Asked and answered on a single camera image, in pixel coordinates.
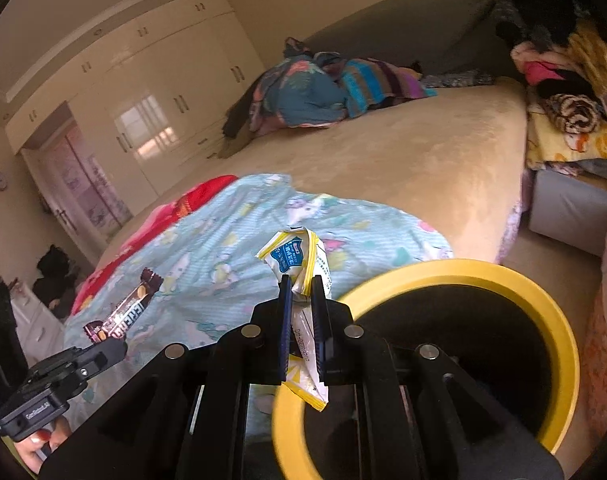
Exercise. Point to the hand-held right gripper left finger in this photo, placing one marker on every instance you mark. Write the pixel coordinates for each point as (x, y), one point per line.
(285, 320)

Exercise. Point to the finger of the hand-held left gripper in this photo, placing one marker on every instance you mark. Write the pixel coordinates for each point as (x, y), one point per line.
(105, 352)

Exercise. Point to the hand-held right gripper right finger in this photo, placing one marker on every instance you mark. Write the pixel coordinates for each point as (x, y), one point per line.
(318, 320)

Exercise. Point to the brown chocolate bar wrapper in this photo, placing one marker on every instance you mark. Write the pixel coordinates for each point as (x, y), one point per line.
(128, 310)

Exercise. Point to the white yellow-edged packet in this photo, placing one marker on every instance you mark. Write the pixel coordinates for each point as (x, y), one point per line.
(296, 255)

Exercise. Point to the yellow-rimmed black bin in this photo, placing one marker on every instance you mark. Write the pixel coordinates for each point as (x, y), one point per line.
(458, 269)

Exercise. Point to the person's left hand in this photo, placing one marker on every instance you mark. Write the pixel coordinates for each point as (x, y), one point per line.
(33, 455)

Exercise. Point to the white drawer cabinet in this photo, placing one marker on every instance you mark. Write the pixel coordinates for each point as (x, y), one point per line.
(38, 320)

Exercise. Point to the cartoon cat blue blanket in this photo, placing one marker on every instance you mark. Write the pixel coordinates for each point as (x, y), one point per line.
(223, 250)

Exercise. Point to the black plush toy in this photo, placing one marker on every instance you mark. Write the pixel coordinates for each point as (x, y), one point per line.
(53, 270)

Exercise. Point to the red blanket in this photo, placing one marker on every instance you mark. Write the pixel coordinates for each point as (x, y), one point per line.
(183, 205)

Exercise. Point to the pink cartoon curtain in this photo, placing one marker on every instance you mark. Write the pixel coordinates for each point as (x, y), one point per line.
(98, 180)

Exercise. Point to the beige bed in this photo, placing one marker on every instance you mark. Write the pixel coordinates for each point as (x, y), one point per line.
(383, 160)

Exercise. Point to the white door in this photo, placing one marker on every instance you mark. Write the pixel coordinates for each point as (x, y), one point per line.
(43, 185)

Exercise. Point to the brown blanket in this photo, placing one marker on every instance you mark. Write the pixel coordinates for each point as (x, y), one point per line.
(238, 120)

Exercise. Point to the floral blue quilt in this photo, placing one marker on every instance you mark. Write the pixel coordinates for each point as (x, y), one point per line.
(303, 95)

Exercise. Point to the striped blanket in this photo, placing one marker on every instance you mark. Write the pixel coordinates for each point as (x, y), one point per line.
(378, 82)

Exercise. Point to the white wardrobe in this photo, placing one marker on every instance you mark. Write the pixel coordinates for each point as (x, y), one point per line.
(173, 85)

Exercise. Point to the grey storage box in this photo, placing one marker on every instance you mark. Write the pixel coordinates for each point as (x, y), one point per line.
(568, 210)

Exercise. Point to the grey patterned cloth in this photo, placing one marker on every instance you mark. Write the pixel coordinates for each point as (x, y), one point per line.
(456, 80)

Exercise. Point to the orange floral rug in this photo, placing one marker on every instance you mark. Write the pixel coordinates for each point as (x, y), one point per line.
(603, 350)

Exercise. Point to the zebra striped cloth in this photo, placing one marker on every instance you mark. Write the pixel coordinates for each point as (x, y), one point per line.
(573, 112)

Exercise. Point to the pink garment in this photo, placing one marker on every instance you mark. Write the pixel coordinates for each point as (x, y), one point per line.
(538, 70)

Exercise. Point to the yellow cartoon blanket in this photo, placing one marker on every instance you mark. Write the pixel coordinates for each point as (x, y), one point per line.
(603, 145)

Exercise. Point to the yellow knit garment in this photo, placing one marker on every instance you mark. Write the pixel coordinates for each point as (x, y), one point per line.
(593, 55)

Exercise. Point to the black clothes heap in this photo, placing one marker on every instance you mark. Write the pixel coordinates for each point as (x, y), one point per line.
(538, 5)

